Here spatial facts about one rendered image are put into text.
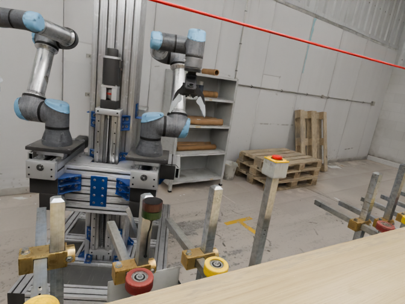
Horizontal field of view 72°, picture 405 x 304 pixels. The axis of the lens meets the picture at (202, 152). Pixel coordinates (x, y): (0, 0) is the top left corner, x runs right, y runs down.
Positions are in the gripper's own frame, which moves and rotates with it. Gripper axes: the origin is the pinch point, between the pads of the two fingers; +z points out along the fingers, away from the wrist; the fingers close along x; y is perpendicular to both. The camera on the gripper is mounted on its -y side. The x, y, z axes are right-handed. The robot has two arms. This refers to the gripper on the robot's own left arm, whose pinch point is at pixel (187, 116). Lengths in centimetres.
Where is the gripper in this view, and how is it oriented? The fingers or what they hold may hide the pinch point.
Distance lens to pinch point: 122.9
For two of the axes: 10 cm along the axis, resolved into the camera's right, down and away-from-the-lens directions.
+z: -1.3, 9.6, 2.5
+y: -0.8, -2.6, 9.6
